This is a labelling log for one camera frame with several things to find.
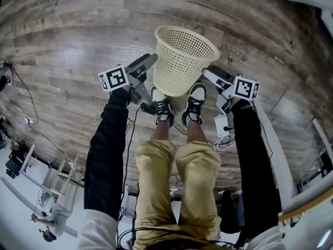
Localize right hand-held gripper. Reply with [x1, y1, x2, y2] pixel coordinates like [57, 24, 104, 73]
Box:
[202, 65, 261, 115]

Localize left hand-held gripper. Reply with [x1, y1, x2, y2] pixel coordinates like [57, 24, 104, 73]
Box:
[98, 53, 159, 107]

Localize cream mesh plastic wastebasket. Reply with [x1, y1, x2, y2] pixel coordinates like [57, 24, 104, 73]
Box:
[152, 25, 221, 97]

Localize person's right forearm black sleeve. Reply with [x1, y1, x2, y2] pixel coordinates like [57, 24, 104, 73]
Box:
[229, 98, 283, 240]

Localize person's left forearm black sleeve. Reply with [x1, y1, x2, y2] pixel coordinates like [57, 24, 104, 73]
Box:
[83, 86, 131, 221]

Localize person's right black white shoe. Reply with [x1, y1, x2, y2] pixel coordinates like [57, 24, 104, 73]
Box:
[181, 82, 208, 127]

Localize person's black white shoe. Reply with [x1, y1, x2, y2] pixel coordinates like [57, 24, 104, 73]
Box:
[181, 82, 208, 127]
[149, 85, 175, 128]

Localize small black adapter box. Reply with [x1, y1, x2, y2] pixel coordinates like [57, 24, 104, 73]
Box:
[139, 103, 157, 115]

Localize person's left black white shoe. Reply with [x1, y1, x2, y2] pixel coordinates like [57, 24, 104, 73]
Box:
[149, 85, 175, 128]

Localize white power box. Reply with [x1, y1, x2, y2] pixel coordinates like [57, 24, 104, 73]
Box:
[214, 114, 230, 138]

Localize person's right leg khaki trousers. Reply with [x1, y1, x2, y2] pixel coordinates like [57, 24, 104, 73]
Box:
[174, 120, 222, 242]

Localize person's leg khaki trousers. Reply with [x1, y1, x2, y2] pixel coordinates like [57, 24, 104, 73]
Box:
[174, 120, 222, 242]
[132, 121, 180, 250]

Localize person's left leg khaki trousers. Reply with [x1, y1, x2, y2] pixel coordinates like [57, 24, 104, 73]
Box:
[132, 121, 180, 250]

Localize wooden stool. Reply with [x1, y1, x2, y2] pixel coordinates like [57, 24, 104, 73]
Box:
[41, 151, 82, 198]

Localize black bag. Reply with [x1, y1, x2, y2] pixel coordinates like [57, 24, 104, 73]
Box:
[219, 190, 242, 234]

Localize black office chair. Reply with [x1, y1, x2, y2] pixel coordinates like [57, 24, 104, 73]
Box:
[5, 149, 25, 180]

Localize white cable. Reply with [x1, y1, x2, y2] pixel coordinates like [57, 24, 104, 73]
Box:
[214, 135, 236, 152]

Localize white curved rail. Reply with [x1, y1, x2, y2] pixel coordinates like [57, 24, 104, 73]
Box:
[253, 103, 296, 215]

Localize long black floor cable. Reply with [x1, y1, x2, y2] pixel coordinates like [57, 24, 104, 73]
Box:
[5, 62, 66, 156]

